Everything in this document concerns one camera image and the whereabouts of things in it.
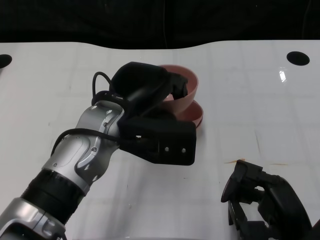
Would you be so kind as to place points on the black backdrop curtain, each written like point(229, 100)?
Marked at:
point(100, 20)

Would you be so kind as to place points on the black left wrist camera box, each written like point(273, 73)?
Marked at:
point(162, 135)

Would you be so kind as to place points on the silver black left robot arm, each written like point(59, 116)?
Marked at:
point(72, 155)

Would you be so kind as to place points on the pink plastic bowl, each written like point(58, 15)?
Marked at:
point(192, 112)
point(191, 85)
point(200, 124)

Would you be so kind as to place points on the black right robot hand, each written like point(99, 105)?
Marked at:
point(285, 205)

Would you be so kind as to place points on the black round table grommet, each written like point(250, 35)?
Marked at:
point(298, 58)
point(4, 60)

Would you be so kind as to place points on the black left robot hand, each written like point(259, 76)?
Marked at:
point(140, 85)

